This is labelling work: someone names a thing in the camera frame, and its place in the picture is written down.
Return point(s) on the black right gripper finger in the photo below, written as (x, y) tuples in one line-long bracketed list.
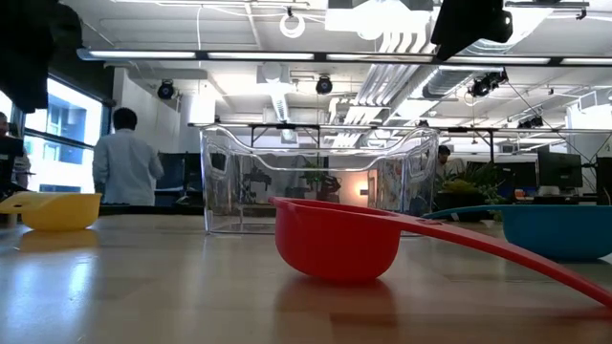
[(464, 24)]

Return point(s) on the yellow measuring cup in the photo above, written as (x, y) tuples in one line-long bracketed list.
[(62, 212)]

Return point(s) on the teal measuring cup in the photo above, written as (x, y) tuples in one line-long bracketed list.
[(550, 234)]

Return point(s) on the red measuring cup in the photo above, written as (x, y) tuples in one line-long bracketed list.
[(334, 243)]

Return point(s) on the clear plastic basket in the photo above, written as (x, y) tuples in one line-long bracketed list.
[(229, 200)]

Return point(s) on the black ceiling spotlight cluster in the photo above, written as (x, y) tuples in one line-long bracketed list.
[(531, 122), (485, 85)]

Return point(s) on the person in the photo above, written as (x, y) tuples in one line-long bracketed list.
[(126, 167), (21, 167), (444, 152)]

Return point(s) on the black computer monitor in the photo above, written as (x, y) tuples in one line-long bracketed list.
[(559, 169)]

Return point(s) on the potted succulent in black pot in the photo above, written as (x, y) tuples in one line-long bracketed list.
[(461, 187)]

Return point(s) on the dark display panel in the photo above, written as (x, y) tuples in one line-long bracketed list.
[(184, 177)]

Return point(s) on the background potted plant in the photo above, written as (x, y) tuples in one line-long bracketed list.
[(330, 184)]

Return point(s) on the silver ventilation duct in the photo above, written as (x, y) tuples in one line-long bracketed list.
[(526, 24)]

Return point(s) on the black aluminium rig frame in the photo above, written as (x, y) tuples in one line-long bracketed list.
[(319, 56)]

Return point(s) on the background workstation frame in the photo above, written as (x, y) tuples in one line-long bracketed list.
[(287, 126)]

